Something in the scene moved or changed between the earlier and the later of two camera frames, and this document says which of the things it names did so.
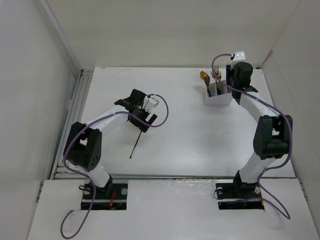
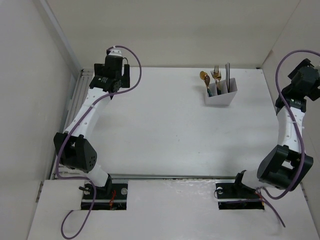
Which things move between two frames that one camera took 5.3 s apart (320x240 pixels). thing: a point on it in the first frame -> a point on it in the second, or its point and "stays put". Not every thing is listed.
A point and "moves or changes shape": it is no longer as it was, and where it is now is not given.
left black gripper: [140, 125] -> [124, 76]
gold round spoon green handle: [207, 80] stays put
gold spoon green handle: [202, 75] stays put
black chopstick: [135, 144] moves or changes shape
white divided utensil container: [223, 99] stays put
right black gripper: [228, 72] -> [305, 62]
